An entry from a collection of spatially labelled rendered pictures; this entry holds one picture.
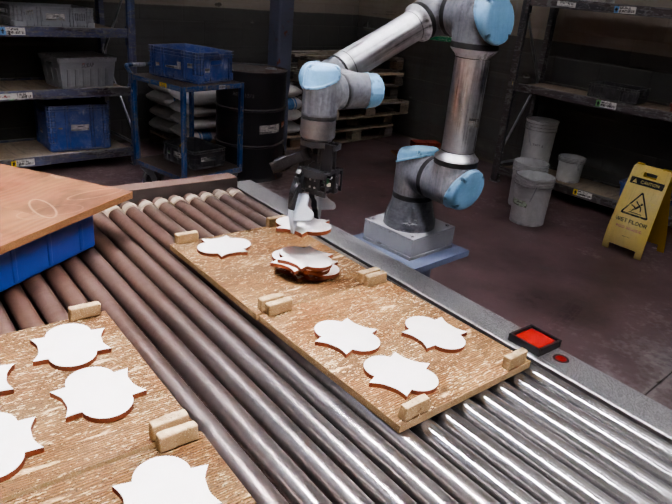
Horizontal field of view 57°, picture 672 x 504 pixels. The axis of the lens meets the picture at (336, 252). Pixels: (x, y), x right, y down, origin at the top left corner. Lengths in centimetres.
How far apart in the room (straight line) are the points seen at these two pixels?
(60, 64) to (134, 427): 457
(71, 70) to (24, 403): 451
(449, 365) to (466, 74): 74
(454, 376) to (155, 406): 51
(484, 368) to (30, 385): 78
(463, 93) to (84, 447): 115
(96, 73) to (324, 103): 434
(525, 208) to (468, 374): 380
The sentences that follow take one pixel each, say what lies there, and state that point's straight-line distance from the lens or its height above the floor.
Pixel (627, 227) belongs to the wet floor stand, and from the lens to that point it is 478.
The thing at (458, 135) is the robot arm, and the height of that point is 124.
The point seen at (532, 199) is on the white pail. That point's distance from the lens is 489.
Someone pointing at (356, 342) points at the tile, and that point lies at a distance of 119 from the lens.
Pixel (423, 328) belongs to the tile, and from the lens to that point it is 127.
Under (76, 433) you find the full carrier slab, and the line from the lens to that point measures 101.
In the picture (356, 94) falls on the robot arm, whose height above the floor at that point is 135.
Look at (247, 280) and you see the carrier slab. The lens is 142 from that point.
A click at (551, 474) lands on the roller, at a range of 105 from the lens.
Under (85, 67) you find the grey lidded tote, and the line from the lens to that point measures 550.
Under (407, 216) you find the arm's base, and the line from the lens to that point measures 178.
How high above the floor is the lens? 156
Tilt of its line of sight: 23 degrees down
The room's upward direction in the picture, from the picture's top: 5 degrees clockwise
